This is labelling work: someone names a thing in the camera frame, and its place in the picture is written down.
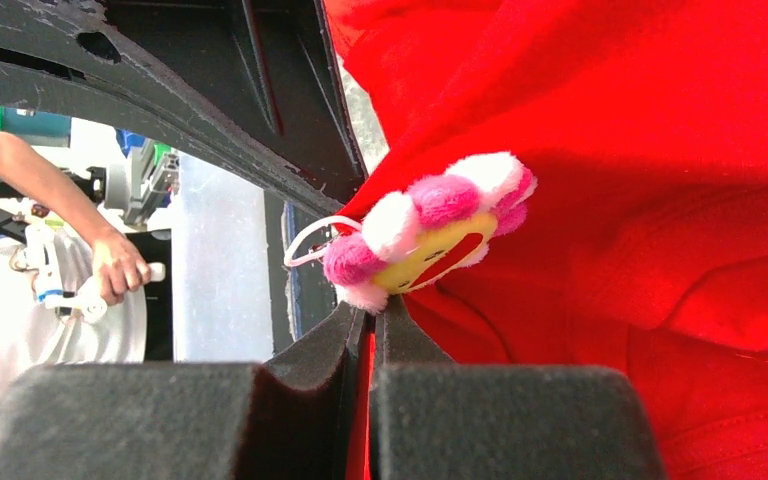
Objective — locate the person hand in background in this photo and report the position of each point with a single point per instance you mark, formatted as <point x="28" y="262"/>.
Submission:
<point x="118" y="267"/>

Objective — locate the white handheld device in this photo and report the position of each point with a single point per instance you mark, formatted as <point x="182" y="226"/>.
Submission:
<point x="62" y="293"/>

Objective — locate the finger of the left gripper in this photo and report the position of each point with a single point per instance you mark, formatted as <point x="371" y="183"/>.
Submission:
<point x="252" y="87"/>

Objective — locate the person forearm in background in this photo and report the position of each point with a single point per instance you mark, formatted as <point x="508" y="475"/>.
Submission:
<point x="32" y="175"/>

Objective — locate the red t-shirt garment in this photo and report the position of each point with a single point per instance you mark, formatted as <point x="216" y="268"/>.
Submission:
<point x="645" y="247"/>

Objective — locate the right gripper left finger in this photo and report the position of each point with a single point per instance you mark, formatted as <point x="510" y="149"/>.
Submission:
<point x="288" y="418"/>

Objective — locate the pink flower plush brooch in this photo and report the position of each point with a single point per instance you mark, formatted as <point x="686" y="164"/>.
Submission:
<point x="411" y="238"/>

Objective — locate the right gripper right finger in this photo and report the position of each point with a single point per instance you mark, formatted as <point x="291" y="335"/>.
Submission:
<point x="432" y="418"/>

